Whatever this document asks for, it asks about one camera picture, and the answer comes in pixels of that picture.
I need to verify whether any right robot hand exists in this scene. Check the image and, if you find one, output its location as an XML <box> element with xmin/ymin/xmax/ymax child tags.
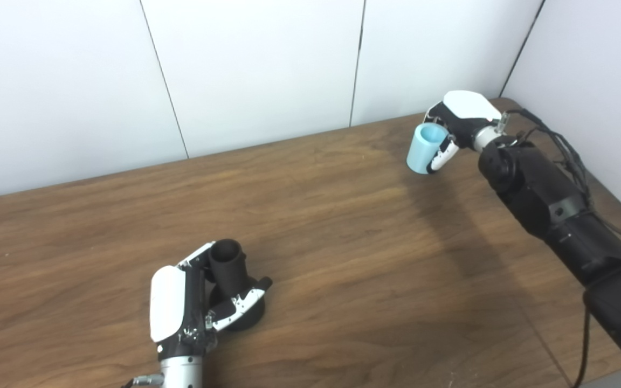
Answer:
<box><xmin>423</xmin><ymin>90</ymin><xmax>503</xmax><ymax>174</ymax></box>

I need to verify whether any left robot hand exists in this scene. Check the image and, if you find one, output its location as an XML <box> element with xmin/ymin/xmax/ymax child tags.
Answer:
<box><xmin>149</xmin><ymin>241</ymin><xmax>273</xmax><ymax>361</ymax></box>

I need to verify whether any light blue plastic cup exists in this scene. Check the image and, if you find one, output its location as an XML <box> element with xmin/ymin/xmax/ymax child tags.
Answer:
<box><xmin>406</xmin><ymin>122</ymin><xmax>450</xmax><ymax>175</ymax></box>

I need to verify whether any black nozzle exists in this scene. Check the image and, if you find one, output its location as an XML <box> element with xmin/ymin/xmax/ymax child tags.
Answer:
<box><xmin>208</xmin><ymin>239</ymin><xmax>266</xmax><ymax>332</ymax></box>

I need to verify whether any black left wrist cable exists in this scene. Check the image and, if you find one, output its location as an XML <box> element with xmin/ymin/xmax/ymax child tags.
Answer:
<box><xmin>122</xmin><ymin>375</ymin><xmax>164</xmax><ymax>388</ymax></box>

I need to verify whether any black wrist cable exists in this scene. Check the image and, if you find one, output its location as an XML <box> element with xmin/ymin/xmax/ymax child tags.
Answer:
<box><xmin>496</xmin><ymin>108</ymin><xmax>597</xmax><ymax>388</ymax></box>
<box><xmin>122</xmin><ymin>375</ymin><xmax>164</xmax><ymax>388</ymax></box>

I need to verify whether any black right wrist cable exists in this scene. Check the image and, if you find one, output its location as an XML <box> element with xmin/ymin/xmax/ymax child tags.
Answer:
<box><xmin>496</xmin><ymin>108</ymin><xmax>597</xmax><ymax>388</ymax></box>

